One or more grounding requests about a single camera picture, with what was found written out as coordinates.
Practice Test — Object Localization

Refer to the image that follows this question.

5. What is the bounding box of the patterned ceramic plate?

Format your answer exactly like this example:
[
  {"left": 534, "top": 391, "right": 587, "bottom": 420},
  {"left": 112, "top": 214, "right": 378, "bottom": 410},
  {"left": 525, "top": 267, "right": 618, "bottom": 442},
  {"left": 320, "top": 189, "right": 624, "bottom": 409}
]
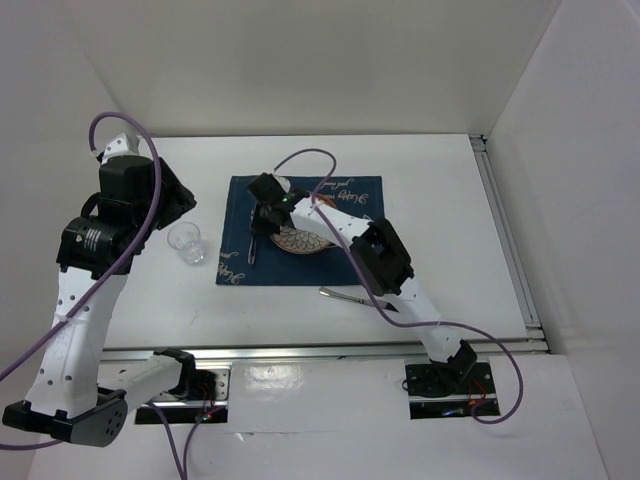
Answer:
[{"left": 269, "top": 194, "right": 339, "bottom": 256}]

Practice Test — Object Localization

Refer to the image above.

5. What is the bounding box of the silver fork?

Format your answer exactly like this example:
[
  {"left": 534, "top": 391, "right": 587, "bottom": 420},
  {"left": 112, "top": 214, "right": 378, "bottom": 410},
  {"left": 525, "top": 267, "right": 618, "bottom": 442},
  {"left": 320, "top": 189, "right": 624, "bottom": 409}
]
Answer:
[{"left": 247, "top": 210, "right": 256, "bottom": 265}]

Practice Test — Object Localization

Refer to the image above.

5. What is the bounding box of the navy blue fish placemat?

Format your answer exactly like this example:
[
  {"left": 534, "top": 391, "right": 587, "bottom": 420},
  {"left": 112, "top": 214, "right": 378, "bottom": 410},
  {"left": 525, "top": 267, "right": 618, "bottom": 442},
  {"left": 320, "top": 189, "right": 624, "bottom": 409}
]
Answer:
[{"left": 216, "top": 176, "right": 385, "bottom": 286}]

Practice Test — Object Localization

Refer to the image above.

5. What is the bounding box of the silver table knife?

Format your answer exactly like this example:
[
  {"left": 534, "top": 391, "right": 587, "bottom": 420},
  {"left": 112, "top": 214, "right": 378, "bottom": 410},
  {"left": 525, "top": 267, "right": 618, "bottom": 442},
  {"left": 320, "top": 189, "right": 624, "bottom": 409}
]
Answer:
[{"left": 318, "top": 287, "right": 398, "bottom": 313}]

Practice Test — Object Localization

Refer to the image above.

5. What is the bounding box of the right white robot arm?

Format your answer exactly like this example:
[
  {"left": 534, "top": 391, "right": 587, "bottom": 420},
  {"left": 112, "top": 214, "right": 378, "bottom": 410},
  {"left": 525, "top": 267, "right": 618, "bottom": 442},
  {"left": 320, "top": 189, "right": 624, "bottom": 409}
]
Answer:
[{"left": 247, "top": 173, "right": 477, "bottom": 392}]

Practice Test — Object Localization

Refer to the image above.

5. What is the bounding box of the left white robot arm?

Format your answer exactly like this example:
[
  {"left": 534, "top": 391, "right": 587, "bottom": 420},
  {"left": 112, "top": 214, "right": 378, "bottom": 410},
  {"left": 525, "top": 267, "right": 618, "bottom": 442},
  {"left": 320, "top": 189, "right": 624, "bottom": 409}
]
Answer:
[{"left": 2, "top": 154, "right": 198, "bottom": 447}]

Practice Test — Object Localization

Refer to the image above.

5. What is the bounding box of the clear drinking glass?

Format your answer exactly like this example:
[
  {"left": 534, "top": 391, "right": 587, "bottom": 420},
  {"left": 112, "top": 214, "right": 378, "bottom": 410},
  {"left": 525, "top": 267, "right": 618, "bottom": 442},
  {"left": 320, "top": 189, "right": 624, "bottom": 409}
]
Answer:
[{"left": 167, "top": 222, "right": 205, "bottom": 265}]

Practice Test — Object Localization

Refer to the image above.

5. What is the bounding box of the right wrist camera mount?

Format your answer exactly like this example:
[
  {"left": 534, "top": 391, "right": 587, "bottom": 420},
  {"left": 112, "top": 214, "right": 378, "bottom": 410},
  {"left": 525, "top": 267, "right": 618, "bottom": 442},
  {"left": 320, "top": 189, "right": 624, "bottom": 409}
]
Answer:
[{"left": 271, "top": 173, "right": 291, "bottom": 192}]

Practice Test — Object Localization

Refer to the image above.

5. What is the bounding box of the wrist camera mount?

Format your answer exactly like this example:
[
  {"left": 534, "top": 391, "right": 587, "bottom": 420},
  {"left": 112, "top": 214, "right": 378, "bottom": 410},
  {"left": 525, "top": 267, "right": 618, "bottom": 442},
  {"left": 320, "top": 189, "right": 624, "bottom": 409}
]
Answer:
[
  {"left": 92, "top": 133, "right": 140, "bottom": 163},
  {"left": 271, "top": 173, "right": 291, "bottom": 192}
]

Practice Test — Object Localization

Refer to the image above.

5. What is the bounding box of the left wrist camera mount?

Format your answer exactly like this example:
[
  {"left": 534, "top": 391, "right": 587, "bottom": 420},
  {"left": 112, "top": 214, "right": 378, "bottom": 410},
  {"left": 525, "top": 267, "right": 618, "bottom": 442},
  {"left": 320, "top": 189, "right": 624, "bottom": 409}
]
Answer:
[{"left": 92, "top": 133, "right": 140, "bottom": 163}]

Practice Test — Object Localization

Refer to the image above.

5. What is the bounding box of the aluminium front rail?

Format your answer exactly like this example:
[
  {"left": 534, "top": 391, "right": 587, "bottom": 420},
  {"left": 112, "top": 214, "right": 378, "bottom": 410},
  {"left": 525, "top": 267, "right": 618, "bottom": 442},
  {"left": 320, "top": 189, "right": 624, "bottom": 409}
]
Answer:
[{"left": 102, "top": 338, "right": 550, "bottom": 363}]

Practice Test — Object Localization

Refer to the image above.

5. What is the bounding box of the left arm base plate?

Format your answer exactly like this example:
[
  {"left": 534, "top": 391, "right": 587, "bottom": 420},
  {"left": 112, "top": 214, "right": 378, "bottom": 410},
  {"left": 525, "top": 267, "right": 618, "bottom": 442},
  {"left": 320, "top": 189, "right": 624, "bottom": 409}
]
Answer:
[{"left": 151, "top": 365, "right": 231, "bottom": 425}]

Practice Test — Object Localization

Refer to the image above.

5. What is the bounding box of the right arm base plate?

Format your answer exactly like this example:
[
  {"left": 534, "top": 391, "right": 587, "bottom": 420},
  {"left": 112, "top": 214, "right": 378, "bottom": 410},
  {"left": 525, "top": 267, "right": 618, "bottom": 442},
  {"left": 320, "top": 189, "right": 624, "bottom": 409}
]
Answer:
[{"left": 401, "top": 362, "right": 501, "bottom": 420}]

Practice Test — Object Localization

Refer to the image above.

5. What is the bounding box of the aluminium side rail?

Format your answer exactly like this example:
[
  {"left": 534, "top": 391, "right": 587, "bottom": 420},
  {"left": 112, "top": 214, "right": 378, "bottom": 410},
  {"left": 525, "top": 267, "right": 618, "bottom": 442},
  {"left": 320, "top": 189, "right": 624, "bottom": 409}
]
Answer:
[{"left": 469, "top": 135, "right": 550, "bottom": 354}]

